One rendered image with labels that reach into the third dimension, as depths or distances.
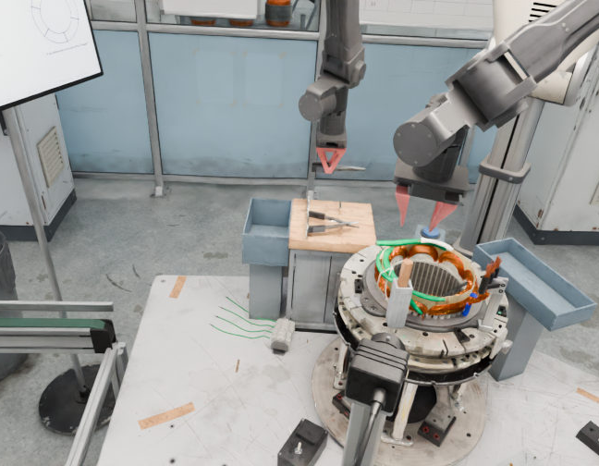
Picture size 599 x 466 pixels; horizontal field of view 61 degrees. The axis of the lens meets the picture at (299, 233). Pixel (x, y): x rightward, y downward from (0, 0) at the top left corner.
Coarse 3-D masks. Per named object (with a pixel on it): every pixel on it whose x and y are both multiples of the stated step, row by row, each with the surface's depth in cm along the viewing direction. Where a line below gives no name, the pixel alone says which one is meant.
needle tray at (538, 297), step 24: (504, 240) 119; (480, 264) 116; (504, 264) 117; (528, 264) 116; (528, 288) 111; (552, 288) 111; (576, 288) 105; (528, 312) 105; (552, 312) 99; (576, 312) 100; (528, 336) 113; (504, 360) 116; (528, 360) 120
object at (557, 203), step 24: (552, 120) 293; (576, 120) 271; (552, 144) 293; (576, 144) 274; (552, 168) 292; (576, 168) 282; (528, 192) 319; (552, 192) 293; (576, 192) 291; (528, 216) 318; (552, 216) 299; (576, 216) 300; (552, 240) 311; (576, 240) 312
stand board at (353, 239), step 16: (304, 208) 126; (320, 208) 126; (336, 208) 126; (352, 208) 127; (368, 208) 127; (304, 224) 120; (320, 224) 120; (352, 224) 121; (368, 224) 121; (304, 240) 114; (320, 240) 114; (336, 240) 115; (352, 240) 115; (368, 240) 115
